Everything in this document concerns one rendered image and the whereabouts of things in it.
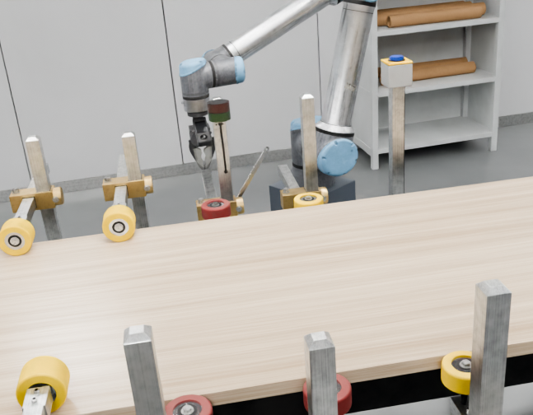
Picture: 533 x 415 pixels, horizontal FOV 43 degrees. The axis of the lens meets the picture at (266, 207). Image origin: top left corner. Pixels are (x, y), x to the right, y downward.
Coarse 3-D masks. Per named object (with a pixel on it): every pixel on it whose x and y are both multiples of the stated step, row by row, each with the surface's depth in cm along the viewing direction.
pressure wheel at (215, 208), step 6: (216, 198) 189; (204, 204) 186; (210, 204) 187; (216, 204) 186; (222, 204) 186; (228, 204) 185; (204, 210) 184; (210, 210) 183; (216, 210) 183; (222, 210) 183; (228, 210) 185; (204, 216) 185; (210, 216) 183; (216, 216) 183; (222, 216) 184; (228, 216) 185
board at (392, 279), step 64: (448, 192) 183; (512, 192) 180; (0, 256) 168; (64, 256) 165; (128, 256) 162; (192, 256) 160; (256, 256) 158; (320, 256) 155; (384, 256) 153; (448, 256) 151; (512, 256) 149; (0, 320) 140; (64, 320) 138; (128, 320) 136; (192, 320) 135; (256, 320) 133; (320, 320) 131; (384, 320) 130; (448, 320) 128; (512, 320) 127; (0, 384) 120; (128, 384) 118; (192, 384) 116; (256, 384) 115
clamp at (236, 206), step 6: (210, 198) 199; (234, 198) 198; (240, 198) 198; (198, 204) 196; (234, 204) 196; (240, 204) 197; (198, 210) 195; (234, 210) 197; (240, 210) 197; (198, 216) 196; (234, 216) 198
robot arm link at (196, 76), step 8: (184, 64) 221; (192, 64) 220; (200, 64) 221; (208, 64) 224; (184, 72) 221; (192, 72) 220; (200, 72) 222; (208, 72) 223; (184, 80) 222; (192, 80) 222; (200, 80) 222; (208, 80) 223; (184, 88) 224; (192, 88) 223; (200, 88) 223; (208, 88) 227; (184, 96) 226; (192, 96) 224; (200, 96) 224; (208, 96) 227
